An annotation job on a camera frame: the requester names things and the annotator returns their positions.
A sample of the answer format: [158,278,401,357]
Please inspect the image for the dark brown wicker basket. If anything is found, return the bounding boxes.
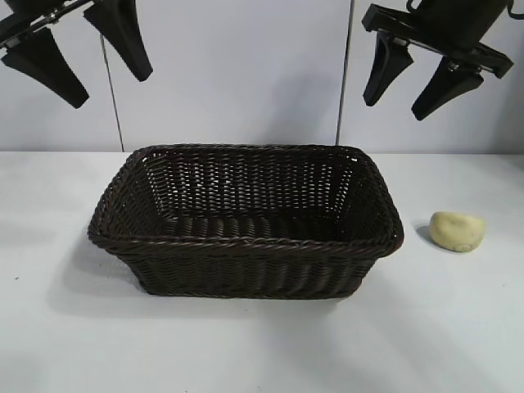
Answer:
[87,142,405,300]

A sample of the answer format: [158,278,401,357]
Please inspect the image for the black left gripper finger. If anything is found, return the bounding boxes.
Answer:
[83,0,155,82]
[1,30,90,110]

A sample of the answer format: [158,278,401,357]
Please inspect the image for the yellow potato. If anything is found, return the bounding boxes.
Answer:
[428,210,487,253]

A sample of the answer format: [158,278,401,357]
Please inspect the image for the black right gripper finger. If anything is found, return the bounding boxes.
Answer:
[411,55,485,121]
[363,34,415,107]

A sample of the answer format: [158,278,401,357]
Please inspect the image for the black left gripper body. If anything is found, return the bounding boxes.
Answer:
[0,0,93,56]

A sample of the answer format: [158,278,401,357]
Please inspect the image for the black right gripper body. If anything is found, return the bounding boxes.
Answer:
[362,0,515,79]

